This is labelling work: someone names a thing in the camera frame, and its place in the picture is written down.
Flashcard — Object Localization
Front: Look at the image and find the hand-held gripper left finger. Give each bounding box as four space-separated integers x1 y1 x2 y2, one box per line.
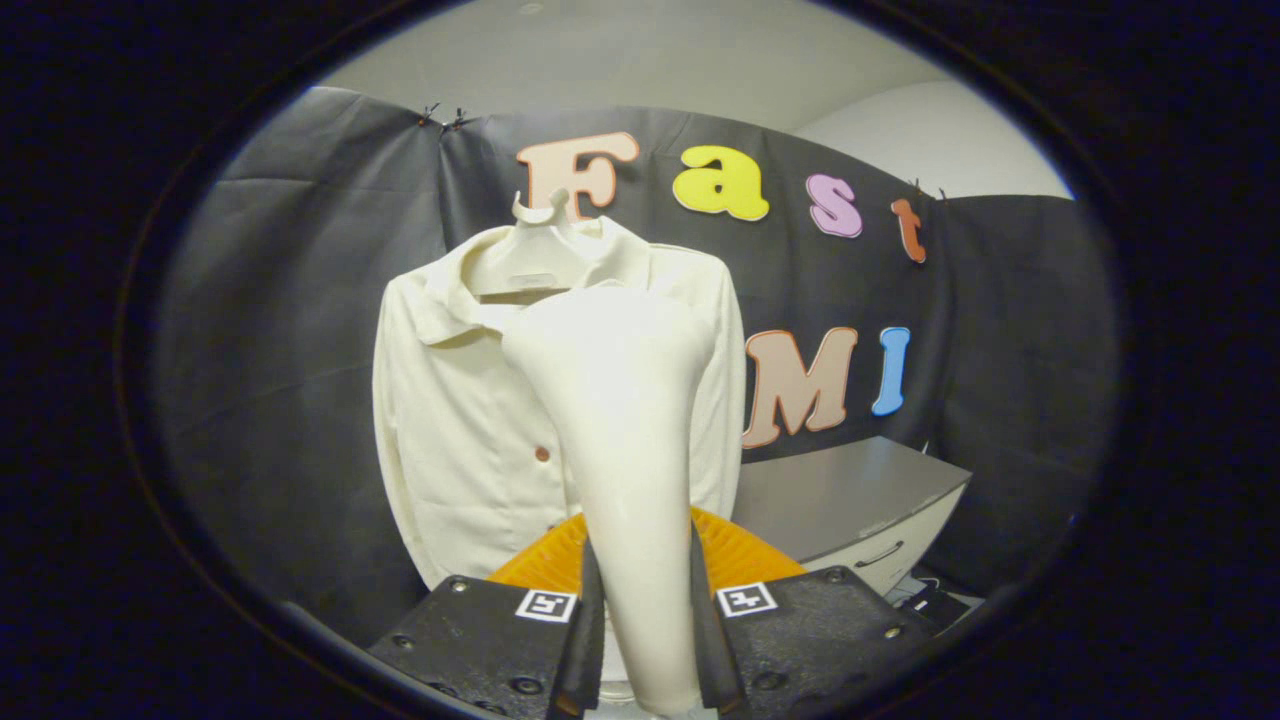
368 512 607 720

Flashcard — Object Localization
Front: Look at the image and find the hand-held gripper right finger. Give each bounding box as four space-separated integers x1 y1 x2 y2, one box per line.
688 505 946 720

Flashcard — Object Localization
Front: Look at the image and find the cream button-up shirt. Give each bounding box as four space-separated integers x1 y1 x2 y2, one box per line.
372 215 749 591

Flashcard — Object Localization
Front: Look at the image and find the white garment steamer head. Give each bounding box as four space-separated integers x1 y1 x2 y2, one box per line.
500 283 719 716

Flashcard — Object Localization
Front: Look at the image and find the white plastic clothes hanger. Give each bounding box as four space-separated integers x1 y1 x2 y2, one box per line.
465 188 606 298

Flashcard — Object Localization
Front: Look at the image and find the black equipment box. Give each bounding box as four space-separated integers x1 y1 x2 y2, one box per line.
895 578 976 631

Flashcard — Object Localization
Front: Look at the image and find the grey-topped cream cabinet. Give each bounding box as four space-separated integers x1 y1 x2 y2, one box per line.
730 435 973 598

